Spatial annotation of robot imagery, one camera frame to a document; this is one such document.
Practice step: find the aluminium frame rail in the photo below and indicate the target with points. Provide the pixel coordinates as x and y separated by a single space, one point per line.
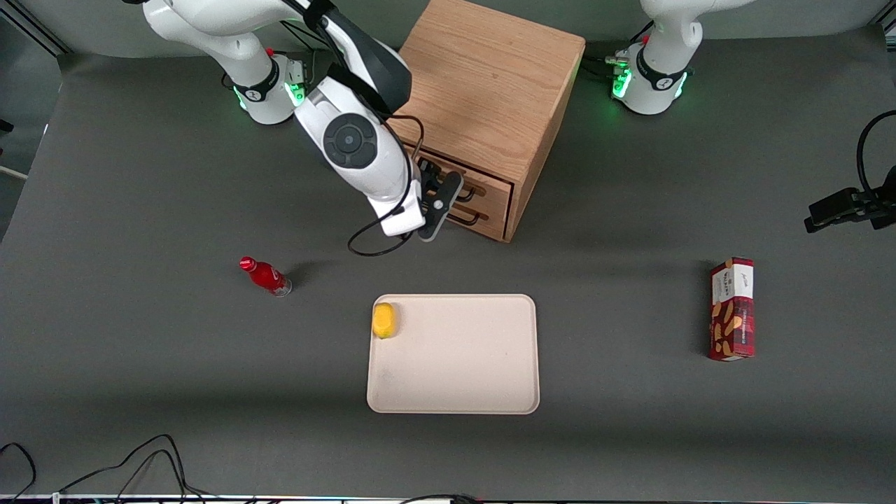
35 28

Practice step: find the yellow lemon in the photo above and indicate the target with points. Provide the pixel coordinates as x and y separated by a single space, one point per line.
384 320

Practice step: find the wooden drawer cabinet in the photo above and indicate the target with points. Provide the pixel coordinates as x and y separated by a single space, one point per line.
483 77

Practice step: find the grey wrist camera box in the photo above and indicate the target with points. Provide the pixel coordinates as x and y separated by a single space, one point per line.
441 206

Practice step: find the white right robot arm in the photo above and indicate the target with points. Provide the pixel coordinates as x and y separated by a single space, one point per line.
350 140

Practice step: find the beige plastic tray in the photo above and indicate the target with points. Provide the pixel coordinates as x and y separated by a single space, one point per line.
455 357

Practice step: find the red cookie box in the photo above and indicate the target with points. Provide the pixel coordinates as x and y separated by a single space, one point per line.
731 311

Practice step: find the red drink bottle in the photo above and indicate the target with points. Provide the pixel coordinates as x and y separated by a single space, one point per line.
266 276

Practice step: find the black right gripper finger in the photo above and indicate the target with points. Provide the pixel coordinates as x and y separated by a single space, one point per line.
427 166
438 179

